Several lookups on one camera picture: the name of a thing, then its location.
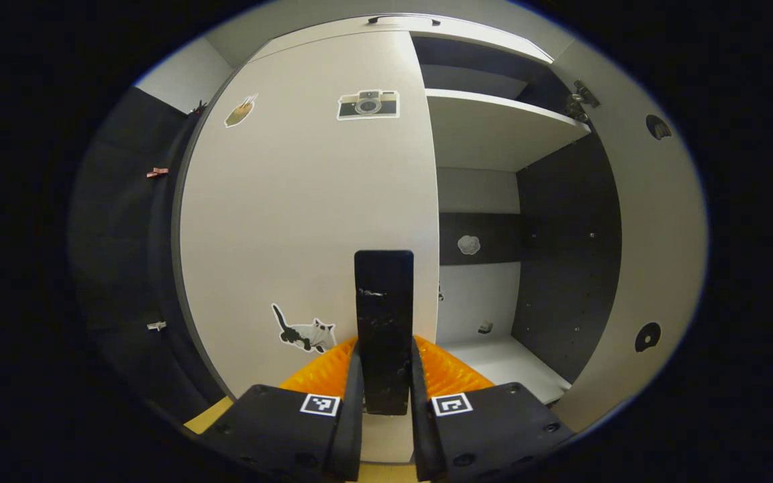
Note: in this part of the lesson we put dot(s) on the metal door hinge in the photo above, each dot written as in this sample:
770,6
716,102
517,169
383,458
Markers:
581,100

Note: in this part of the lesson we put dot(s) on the white headphone-sticker cabinet door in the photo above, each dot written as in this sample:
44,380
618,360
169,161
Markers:
655,235

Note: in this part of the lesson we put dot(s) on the white camera-sticker cabinet door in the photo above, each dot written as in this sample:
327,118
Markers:
292,221

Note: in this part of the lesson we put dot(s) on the white cabinet shelf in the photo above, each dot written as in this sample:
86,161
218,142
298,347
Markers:
494,131

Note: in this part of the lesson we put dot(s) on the black backdrop cloth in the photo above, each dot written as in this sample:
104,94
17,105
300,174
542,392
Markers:
118,255

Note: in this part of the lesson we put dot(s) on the silver cloth clip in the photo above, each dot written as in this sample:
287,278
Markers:
156,326

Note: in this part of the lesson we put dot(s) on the black cloth clip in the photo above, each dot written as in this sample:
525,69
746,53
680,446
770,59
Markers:
197,107

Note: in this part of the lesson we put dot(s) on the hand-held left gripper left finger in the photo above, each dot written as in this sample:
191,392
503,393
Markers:
353,429

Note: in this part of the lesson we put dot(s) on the white double-door shoe cabinet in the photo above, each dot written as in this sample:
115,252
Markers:
561,268

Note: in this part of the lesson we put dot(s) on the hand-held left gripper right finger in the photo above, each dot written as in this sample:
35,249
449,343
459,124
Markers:
420,429

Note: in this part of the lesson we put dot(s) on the red cloth clip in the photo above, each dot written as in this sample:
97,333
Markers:
156,172

